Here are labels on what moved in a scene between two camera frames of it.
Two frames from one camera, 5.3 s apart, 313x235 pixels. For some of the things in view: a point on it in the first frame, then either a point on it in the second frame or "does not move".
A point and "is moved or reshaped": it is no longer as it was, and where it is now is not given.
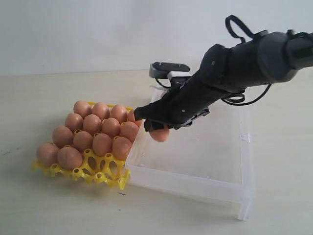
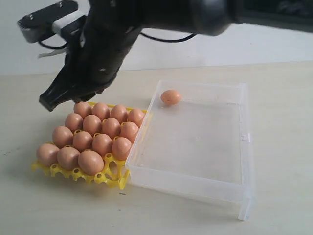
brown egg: x=122 y=147 does not move
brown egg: x=160 y=135 is moved or reshaped
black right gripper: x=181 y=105 -> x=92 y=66
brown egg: x=74 y=122 does not move
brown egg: x=62 y=136 does not move
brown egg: x=111 y=126 does not move
